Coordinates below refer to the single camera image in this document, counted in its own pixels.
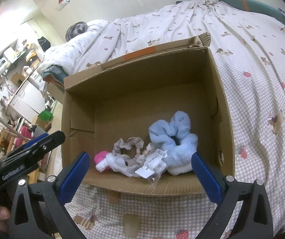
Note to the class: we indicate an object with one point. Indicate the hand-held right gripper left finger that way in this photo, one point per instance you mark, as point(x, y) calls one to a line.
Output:
point(74, 176)

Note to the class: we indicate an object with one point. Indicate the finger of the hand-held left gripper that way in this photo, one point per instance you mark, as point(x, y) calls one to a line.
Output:
point(36, 139)
point(50, 139)

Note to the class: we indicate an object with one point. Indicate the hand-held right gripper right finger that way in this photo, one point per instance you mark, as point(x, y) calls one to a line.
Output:
point(207, 179)

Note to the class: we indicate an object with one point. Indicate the pink ball toy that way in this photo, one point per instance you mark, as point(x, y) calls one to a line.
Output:
point(99, 157)

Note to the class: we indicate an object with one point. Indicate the blue fluffy scrunchie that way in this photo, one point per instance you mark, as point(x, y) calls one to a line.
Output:
point(184, 149)

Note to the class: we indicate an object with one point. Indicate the white plush toy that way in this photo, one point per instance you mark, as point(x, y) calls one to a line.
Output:
point(112, 163)

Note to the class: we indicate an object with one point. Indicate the beige frilly scrunchie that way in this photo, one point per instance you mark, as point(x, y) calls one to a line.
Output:
point(118, 145)

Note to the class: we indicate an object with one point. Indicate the clear plastic packet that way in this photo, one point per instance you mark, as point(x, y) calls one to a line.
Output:
point(150, 165)

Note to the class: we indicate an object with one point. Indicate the cardboard box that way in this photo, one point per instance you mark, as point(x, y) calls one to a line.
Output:
point(145, 92)

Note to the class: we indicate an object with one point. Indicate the red bag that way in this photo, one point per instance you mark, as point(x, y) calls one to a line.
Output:
point(25, 134)

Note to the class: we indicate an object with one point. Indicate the green bin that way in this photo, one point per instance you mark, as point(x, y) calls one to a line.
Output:
point(45, 116)

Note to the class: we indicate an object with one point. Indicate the white cabinet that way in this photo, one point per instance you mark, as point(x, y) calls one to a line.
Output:
point(26, 99)

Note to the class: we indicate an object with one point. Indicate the teal folded blanket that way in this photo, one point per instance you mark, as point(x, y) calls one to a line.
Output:
point(55, 76)

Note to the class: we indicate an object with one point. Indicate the bed with patterned quilt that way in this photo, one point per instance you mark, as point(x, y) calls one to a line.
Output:
point(257, 104)

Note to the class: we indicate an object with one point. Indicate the black hanging garment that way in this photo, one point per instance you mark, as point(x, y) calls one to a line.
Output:
point(43, 43)

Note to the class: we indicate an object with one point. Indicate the white quilt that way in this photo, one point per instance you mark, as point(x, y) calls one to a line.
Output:
point(82, 39)

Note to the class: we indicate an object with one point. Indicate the grey striped pillow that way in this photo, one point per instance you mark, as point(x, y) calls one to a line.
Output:
point(75, 29)

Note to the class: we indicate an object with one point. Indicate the teal cushion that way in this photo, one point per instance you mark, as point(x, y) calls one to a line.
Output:
point(257, 5)

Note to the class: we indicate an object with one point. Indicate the cluttered wall shelf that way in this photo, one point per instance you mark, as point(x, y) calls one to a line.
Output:
point(13, 57)

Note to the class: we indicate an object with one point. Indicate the wall sticker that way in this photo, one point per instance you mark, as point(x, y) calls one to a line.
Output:
point(64, 1)

